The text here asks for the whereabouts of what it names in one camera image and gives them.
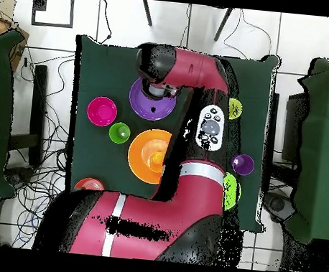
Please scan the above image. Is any purple bowl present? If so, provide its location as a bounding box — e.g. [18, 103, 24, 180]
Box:
[126, 76, 179, 124]

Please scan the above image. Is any large yellow-orange bowl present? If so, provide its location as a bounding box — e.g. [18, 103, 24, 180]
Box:
[125, 126, 173, 186]

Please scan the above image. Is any orange cup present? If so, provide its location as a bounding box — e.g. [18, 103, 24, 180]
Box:
[146, 150, 168, 174]

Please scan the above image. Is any dark green tablecloth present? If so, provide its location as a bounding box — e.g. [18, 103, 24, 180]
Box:
[59, 34, 283, 235]

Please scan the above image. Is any green cup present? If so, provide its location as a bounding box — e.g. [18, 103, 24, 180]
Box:
[108, 121, 132, 146]

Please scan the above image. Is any pink bowl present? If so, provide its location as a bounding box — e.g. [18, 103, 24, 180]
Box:
[85, 94, 120, 129]

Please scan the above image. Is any yellow cup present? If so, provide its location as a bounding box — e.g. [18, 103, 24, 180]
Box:
[227, 98, 244, 122]

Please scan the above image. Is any purple cup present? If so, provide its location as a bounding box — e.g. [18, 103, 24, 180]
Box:
[229, 153, 256, 178]

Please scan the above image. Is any red-orange bowl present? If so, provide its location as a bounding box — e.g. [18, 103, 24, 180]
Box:
[73, 176, 106, 193]

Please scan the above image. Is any black floor beam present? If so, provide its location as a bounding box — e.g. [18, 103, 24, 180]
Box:
[6, 62, 52, 168]

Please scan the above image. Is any green bowl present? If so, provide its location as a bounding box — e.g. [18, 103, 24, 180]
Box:
[220, 172, 244, 212]

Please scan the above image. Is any black box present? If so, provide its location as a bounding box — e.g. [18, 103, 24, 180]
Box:
[279, 91, 309, 165]

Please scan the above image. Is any dark grey stand base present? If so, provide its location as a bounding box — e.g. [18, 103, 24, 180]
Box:
[261, 191, 298, 225]
[4, 164, 37, 186]

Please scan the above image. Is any black cable with plug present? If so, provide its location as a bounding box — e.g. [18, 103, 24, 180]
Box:
[95, 0, 116, 46]

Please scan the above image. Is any black camera tripod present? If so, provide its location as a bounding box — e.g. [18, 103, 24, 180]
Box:
[139, 0, 234, 44]

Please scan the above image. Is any thin black cable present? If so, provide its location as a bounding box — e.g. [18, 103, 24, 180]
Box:
[221, 7, 276, 62]

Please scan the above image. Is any tangle of black cables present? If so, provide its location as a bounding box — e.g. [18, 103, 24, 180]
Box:
[0, 46, 84, 253]

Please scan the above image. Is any black rectangular frame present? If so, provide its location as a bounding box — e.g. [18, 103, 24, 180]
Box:
[29, 0, 77, 30]

